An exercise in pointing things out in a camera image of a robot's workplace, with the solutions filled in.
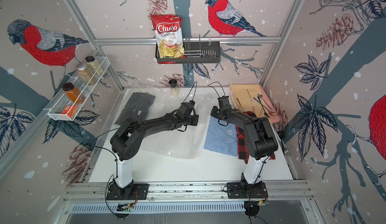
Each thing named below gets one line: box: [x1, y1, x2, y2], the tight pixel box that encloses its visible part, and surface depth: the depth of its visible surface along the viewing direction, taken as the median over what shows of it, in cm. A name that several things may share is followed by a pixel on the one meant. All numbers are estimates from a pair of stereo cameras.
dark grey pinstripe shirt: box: [114, 91, 156, 127], surface depth 106 cm
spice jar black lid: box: [84, 55, 104, 76], surface depth 82 cm
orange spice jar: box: [62, 82, 85, 104], surface depth 69 cm
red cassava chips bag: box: [150, 14, 186, 65], surface depth 84 cm
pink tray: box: [259, 83, 281, 124], surface depth 113 cm
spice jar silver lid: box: [75, 63, 98, 86], surface depth 78 cm
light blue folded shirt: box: [203, 116, 238, 157], surface depth 92 cm
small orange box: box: [61, 104, 77, 118], surface depth 68 cm
